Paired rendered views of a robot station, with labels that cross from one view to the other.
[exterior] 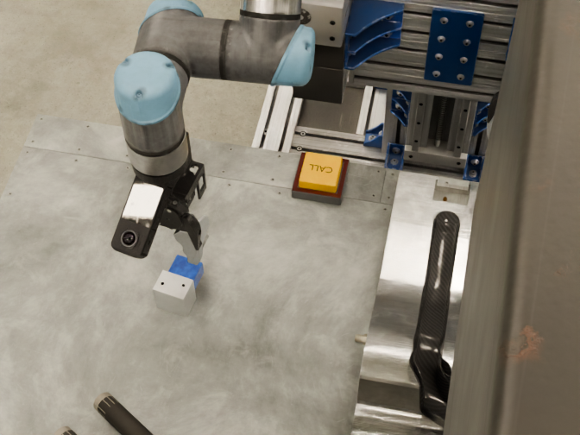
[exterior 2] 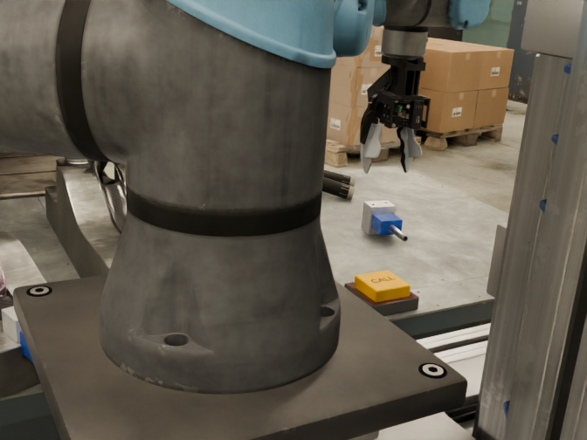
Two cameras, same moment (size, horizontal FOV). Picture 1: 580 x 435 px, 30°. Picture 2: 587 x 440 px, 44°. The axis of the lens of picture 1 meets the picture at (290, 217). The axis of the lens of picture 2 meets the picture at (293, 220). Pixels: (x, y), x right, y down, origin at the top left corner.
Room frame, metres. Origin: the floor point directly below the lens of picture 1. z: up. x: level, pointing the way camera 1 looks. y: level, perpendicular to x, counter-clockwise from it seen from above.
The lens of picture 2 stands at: (1.67, -0.79, 1.26)
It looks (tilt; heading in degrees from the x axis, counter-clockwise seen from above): 19 degrees down; 139
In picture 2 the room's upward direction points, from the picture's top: 4 degrees clockwise
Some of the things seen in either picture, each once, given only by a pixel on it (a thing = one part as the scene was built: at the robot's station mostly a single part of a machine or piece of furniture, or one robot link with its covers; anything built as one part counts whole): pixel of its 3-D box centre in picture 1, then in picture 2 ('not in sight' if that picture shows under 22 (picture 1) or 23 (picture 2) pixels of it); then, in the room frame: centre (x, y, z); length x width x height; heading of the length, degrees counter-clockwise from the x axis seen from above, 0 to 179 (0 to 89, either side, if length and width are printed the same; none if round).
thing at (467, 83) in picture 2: not in sight; (419, 87); (-2.22, 3.97, 0.37); 1.20 x 0.82 x 0.74; 179
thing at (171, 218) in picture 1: (166, 179); (400, 92); (0.85, 0.16, 1.07); 0.09 x 0.08 x 0.12; 158
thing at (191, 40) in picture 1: (180, 45); (443, 1); (0.95, 0.13, 1.22); 0.11 x 0.11 x 0.08; 81
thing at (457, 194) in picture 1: (450, 198); not in sight; (0.95, -0.24, 0.87); 0.05 x 0.05 x 0.04; 77
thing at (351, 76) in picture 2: not in sight; (332, 82); (-2.23, 2.96, 0.47); 1.22 x 0.80 x 0.94; 175
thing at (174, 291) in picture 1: (187, 268); (389, 225); (0.87, 0.16, 0.83); 0.13 x 0.05 x 0.05; 158
